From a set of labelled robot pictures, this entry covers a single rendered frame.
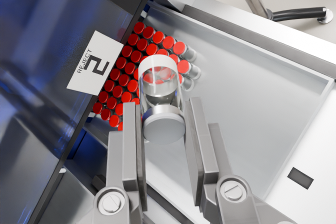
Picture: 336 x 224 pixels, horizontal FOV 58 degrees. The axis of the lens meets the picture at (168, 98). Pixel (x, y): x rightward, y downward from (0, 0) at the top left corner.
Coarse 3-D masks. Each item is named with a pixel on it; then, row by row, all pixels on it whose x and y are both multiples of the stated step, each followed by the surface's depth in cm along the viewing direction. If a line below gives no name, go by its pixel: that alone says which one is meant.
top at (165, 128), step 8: (168, 112) 13; (152, 120) 13; (160, 120) 13; (168, 120) 13; (176, 120) 13; (144, 128) 14; (152, 128) 14; (160, 128) 14; (168, 128) 14; (176, 128) 14; (184, 128) 14; (144, 136) 14; (152, 136) 14; (160, 136) 14; (168, 136) 14; (176, 136) 14
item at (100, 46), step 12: (96, 36) 40; (96, 48) 41; (108, 48) 42; (120, 48) 44; (84, 60) 40; (108, 60) 44; (84, 72) 41; (108, 72) 45; (72, 84) 41; (84, 84) 42; (96, 84) 44
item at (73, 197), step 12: (72, 168) 57; (60, 180) 61; (72, 180) 59; (84, 180) 55; (60, 192) 60; (72, 192) 59; (84, 192) 57; (96, 192) 53; (48, 204) 61; (60, 204) 60; (72, 204) 58; (84, 204) 57; (48, 216) 61; (60, 216) 59; (72, 216) 58
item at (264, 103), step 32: (192, 32) 52; (224, 32) 45; (224, 64) 48; (256, 64) 45; (288, 64) 41; (192, 96) 50; (224, 96) 47; (256, 96) 45; (288, 96) 42; (320, 96) 38; (96, 128) 58; (224, 128) 46; (256, 128) 44; (288, 128) 42; (160, 160) 51; (256, 160) 43; (160, 192) 46; (256, 192) 43
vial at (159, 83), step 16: (144, 64) 16; (160, 64) 16; (144, 80) 15; (160, 80) 15; (176, 80) 15; (144, 96) 14; (160, 96) 14; (176, 96) 14; (144, 112) 15; (160, 112) 13; (176, 112) 14
